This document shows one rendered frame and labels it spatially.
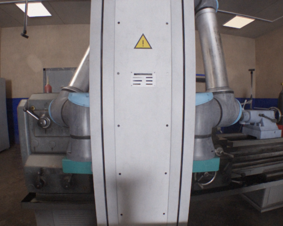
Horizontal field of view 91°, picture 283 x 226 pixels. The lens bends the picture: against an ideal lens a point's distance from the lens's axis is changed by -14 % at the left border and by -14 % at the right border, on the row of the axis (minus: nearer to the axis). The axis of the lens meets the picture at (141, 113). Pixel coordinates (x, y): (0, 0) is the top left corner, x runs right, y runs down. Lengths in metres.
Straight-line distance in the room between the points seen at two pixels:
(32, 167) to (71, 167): 0.76
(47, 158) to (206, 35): 1.38
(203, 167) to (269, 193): 1.68
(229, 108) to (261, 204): 1.73
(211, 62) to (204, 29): 0.18
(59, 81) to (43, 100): 3.43
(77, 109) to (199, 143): 0.50
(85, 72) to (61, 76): 3.98
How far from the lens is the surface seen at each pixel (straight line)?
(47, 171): 1.41
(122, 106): 0.51
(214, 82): 0.83
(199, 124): 0.67
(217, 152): 1.36
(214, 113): 0.71
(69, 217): 1.70
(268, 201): 2.39
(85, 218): 1.67
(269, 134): 2.22
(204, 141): 0.69
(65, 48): 5.02
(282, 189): 2.49
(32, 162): 1.47
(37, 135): 1.48
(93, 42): 0.55
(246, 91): 6.18
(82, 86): 0.85
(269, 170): 2.26
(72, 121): 0.68
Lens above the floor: 1.28
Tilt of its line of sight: 5 degrees down
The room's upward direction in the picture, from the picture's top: straight up
